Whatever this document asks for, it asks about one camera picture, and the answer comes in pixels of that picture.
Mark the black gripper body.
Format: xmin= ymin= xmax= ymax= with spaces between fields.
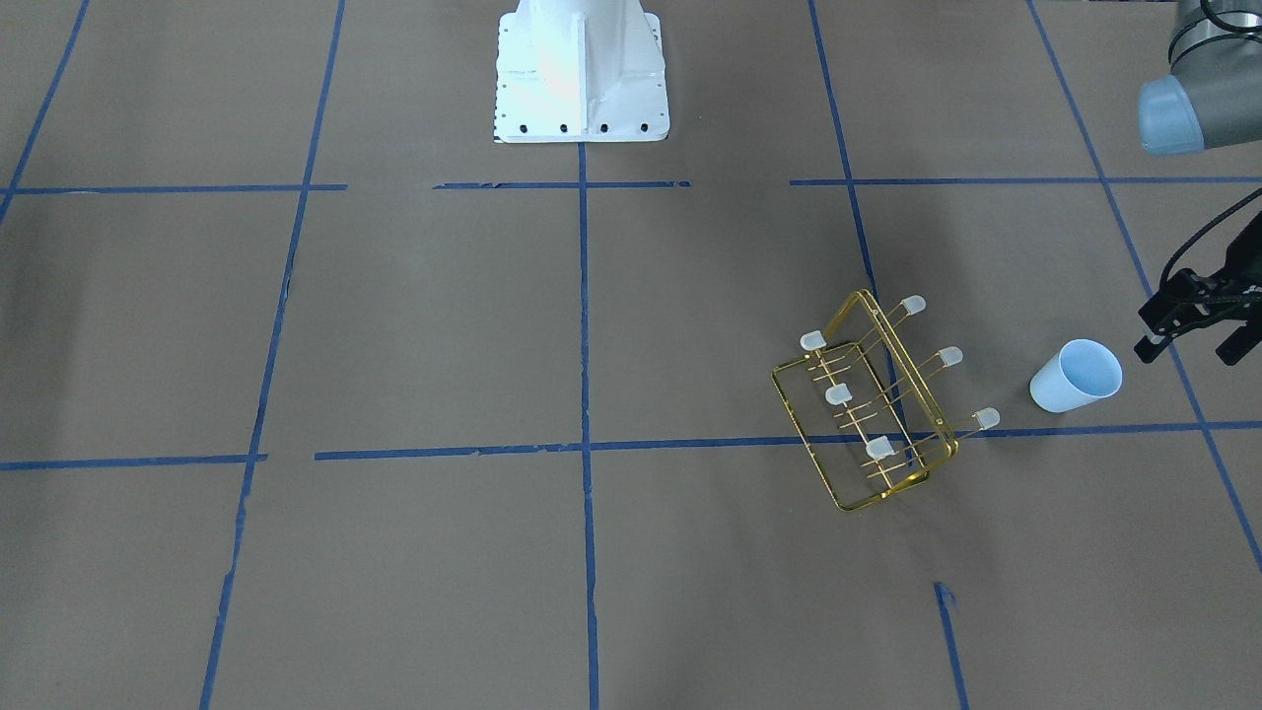
xmin=1140 ymin=214 xmax=1261 ymax=340

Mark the light blue cup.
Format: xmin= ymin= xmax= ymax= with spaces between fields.
xmin=1029 ymin=340 xmax=1124 ymax=414

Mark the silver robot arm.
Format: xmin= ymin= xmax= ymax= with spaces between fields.
xmin=1133 ymin=1 xmax=1261 ymax=367

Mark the gold wire cup holder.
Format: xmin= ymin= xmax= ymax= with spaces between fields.
xmin=770 ymin=289 xmax=1002 ymax=513

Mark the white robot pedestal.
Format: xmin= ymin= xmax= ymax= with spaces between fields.
xmin=493 ymin=1 xmax=671 ymax=144

